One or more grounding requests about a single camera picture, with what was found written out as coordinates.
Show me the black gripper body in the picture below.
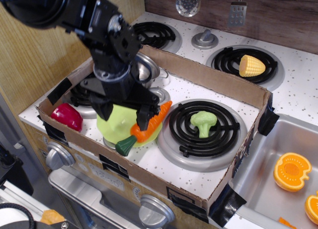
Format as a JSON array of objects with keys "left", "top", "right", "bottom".
[{"left": 80, "top": 65, "right": 159, "bottom": 112}]

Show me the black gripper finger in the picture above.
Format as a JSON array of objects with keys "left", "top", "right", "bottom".
[
  {"left": 91, "top": 99, "right": 113, "bottom": 121},
  {"left": 137, "top": 106, "right": 153, "bottom": 131}
]

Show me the orange toy carrot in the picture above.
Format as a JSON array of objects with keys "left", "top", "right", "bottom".
[{"left": 115, "top": 100, "right": 172, "bottom": 156}]

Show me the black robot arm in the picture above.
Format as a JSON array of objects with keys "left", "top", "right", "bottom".
[{"left": 0, "top": 0, "right": 159, "bottom": 131}]

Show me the light green plastic plate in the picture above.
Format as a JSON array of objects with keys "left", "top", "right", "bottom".
[{"left": 96, "top": 104, "right": 163, "bottom": 148}]

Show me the silver middle stove knob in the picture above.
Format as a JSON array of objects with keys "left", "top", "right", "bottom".
[{"left": 149, "top": 87, "right": 171, "bottom": 106}]

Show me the silver stove knob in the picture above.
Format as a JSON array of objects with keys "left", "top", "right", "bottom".
[
  {"left": 191, "top": 29, "right": 219, "bottom": 50},
  {"left": 149, "top": 87, "right": 171, "bottom": 106},
  {"left": 103, "top": 138, "right": 116, "bottom": 150}
]

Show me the stainless steel pot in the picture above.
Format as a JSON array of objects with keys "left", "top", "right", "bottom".
[{"left": 135, "top": 53, "right": 169, "bottom": 88}]

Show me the silver front stove knob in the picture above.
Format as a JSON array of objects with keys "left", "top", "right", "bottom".
[{"left": 103, "top": 138, "right": 116, "bottom": 150}]

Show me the red toy bell pepper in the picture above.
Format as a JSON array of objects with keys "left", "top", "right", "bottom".
[{"left": 50, "top": 103, "right": 83, "bottom": 132}]

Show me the front right black burner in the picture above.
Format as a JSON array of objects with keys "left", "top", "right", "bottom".
[{"left": 157, "top": 99, "right": 247, "bottom": 172}]

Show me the brown cardboard fence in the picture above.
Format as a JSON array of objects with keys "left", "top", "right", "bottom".
[{"left": 38, "top": 41, "right": 273, "bottom": 229}]

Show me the green toy broccoli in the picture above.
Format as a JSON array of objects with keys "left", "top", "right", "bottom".
[{"left": 190, "top": 111, "right": 218, "bottom": 139}]

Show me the left silver oven knob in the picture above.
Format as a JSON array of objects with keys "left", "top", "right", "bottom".
[{"left": 46, "top": 142, "right": 75, "bottom": 170}]

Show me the silver oven knob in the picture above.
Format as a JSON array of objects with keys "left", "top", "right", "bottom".
[
  {"left": 46, "top": 142, "right": 75, "bottom": 170},
  {"left": 139, "top": 194, "right": 175, "bottom": 229}
]

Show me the silver back stove knob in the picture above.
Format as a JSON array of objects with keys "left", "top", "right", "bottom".
[{"left": 191, "top": 29, "right": 219, "bottom": 50}]

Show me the right silver oven knob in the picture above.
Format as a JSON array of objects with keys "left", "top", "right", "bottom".
[{"left": 139, "top": 194, "right": 175, "bottom": 229}]

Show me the back right black burner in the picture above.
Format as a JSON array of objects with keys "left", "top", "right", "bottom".
[{"left": 206, "top": 45, "right": 285, "bottom": 91}]

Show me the hanging metal strainer ladle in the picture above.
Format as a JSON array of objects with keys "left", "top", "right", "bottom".
[{"left": 175, "top": 0, "right": 201, "bottom": 17}]

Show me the yellow toy corn cob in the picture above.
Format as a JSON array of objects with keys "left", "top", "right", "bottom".
[{"left": 239, "top": 55, "right": 266, "bottom": 77}]

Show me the orange object bottom left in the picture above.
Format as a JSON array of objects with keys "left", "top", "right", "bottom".
[{"left": 40, "top": 209, "right": 65, "bottom": 225}]

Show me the hanging metal slotted spatula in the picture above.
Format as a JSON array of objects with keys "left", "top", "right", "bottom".
[{"left": 227, "top": 0, "right": 247, "bottom": 27}]

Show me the stainless steel sink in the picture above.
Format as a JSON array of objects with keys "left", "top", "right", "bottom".
[{"left": 232, "top": 114, "right": 318, "bottom": 229}]

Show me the large orange fruit half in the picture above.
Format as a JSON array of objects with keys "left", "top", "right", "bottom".
[{"left": 273, "top": 153, "right": 312, "bottom": 192}]

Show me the small orange piece in sink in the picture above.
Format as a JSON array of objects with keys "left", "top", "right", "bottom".
[{"left": 278, "top": 217, "right": 297, "bottom": 229}]

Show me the small orange fruit half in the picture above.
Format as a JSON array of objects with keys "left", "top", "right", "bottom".
[{"left": 305, "top": 192, "right": 318, "bottom": 225}]

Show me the silver oven door handle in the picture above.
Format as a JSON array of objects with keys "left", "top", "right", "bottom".
[{"left": 48, "top": 169, "right": 144, "bottom": 229}]

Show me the black cable bottom left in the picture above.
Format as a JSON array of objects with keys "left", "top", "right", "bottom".
[{"left": 0, "top": 203, "right": 35, "bottom": 229}]

